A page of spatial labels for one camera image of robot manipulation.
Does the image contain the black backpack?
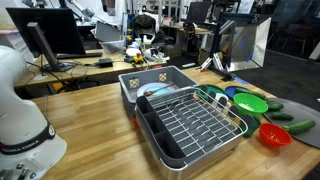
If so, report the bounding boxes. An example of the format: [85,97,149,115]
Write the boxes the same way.
[130,13,158,34]

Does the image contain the long dark green cucumber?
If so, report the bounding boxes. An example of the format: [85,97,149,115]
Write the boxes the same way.
[234,87,270,102]

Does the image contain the white Franka robot base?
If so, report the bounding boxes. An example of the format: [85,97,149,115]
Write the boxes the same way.
[0,44,68,180]

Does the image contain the dark green plate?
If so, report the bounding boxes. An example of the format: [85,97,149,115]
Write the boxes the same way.
[196,83,228,101]

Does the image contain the yellow toy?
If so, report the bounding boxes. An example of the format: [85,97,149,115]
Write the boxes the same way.
[133,52,145,65]

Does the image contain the dark blue metal frame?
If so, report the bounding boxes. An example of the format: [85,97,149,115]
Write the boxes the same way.
[209,12,262,83]

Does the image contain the red plastic item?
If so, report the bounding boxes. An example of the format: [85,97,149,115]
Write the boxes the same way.
[131,114,140,130]

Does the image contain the wooden spoon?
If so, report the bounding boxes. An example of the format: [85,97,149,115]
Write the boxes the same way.
[143,83,177,98]

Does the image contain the large green zucchini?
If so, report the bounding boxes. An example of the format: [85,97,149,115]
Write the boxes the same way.
[282,119,317,136]

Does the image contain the grey round tray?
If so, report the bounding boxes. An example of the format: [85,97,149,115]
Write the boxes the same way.
[263,97,320,149]

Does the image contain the dark green plastic cup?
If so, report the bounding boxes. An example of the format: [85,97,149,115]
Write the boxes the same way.
[242,113,262,138]

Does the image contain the wooden background desk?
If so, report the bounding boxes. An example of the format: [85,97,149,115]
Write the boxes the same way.
[14,49,168,89]

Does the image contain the orange plastic bowl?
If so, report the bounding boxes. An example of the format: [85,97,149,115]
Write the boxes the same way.
[258,122,293,148]

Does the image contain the white printed box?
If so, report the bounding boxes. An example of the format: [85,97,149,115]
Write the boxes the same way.
[0,31,34,63]

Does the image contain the light blue plate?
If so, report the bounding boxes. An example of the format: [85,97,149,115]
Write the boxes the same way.
[146,85,174,98]

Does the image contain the lavender plate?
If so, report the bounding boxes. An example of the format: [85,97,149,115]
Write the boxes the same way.
[136,82,176,98]

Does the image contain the small stubby green cucumber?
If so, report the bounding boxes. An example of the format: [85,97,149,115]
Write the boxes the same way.
[266,102,285,112]

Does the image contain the grey plastic bin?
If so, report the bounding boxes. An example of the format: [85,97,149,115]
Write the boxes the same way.
[117,65,199,118]

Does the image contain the light green colander bowl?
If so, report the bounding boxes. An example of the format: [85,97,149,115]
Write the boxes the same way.
[233,92,269,117]

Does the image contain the white bars bundle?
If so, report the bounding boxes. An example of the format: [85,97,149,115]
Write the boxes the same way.
[199,52,225,73]

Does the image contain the metal wire dish rack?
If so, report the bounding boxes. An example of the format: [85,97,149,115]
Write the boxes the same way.
[134,85,249,180]

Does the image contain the grey cutlery holder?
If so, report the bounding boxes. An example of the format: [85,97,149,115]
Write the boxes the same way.
[134,95,188,169]

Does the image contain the white bottle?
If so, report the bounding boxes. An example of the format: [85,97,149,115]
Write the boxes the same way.
[142,34,154,46]

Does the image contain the black computer monitor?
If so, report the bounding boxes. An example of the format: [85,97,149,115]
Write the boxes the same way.
[5,7,87,73]

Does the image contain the grey remote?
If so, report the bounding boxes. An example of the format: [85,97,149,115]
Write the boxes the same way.
[181,62,198,69]

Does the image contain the black power adapter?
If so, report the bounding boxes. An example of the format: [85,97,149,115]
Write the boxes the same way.
[98,57,114,68]

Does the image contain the black background monitor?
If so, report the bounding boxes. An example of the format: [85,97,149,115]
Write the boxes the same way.
[185,1,213,25]

